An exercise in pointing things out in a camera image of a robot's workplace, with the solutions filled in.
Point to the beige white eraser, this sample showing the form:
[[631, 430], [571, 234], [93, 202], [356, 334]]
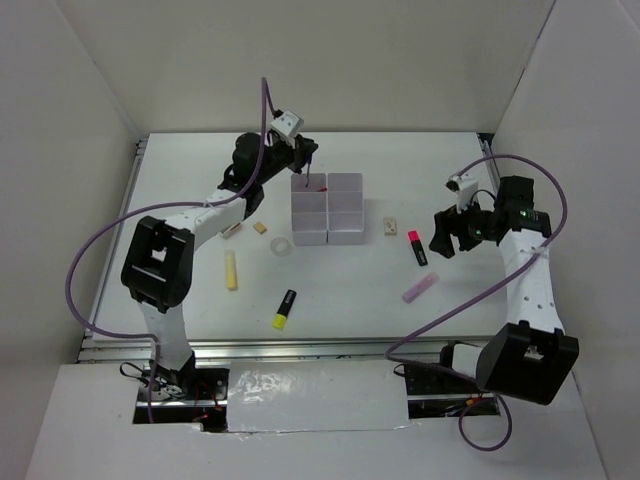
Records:
[[390, 226]]

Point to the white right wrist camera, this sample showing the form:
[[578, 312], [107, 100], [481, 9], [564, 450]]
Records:
[[465, 186]]

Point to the black pink highlighter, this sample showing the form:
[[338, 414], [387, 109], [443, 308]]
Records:
[[417, 247]]

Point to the aluminium frame rail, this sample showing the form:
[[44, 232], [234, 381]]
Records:
[[112, 351]]

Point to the clear tape roll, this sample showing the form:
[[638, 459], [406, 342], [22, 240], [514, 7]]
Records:
[[280, 246]]

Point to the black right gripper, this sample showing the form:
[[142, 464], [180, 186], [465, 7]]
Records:
[[448, 221]]

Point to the small yellow eraser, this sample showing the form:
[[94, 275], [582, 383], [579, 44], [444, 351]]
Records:
[[259, 227]]

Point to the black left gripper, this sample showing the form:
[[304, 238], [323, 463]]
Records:
[[303, 148]]

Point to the white organizer container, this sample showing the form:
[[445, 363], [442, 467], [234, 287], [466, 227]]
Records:
[[309, 221], [345, 209]]

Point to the white foil-taped panel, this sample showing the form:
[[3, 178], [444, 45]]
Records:
[[315, 396]]

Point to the pastel yellow highlighter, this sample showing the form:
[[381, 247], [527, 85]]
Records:
[[231, 279]]

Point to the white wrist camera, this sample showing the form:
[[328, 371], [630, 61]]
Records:
[[287, 127], [465, 186]]

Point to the pink white stapler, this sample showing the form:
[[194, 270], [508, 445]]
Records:
[[227, 233]]

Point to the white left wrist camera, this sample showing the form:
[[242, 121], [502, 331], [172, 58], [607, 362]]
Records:
[[287, 127]]

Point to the white left organizer container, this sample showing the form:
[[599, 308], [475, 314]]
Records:
[[309, 221]]

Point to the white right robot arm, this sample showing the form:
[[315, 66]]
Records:
[[531, 355]]

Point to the white right organizer container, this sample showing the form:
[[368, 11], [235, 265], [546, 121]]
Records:
[[345, 209]]

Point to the pastel purple highlighter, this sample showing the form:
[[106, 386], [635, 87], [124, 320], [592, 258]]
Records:
[[420, 287]]

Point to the black yellow highlighter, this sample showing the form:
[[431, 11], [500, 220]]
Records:
[[284, 309]]

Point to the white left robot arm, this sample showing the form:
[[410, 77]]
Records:
[[158, 267]]

